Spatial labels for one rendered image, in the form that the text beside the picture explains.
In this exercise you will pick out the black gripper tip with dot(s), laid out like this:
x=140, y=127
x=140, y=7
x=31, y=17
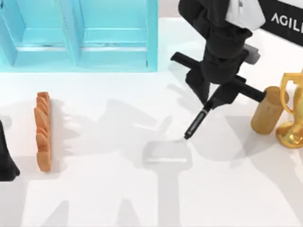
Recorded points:
x=6, y=160

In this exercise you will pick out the gold trophy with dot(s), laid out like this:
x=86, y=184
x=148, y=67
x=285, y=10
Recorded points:
x=292, y=132

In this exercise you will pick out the orange bread loaf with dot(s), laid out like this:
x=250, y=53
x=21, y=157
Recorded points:
x=43, y=132

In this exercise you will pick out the pale grey rounded box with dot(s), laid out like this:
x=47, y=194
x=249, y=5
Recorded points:
x=252, y=55

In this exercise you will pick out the wooden cup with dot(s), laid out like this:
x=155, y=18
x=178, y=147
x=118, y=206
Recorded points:
x=266, y=113

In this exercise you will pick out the light blue rack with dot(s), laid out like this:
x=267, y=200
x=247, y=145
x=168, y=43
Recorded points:
x=71, y=35

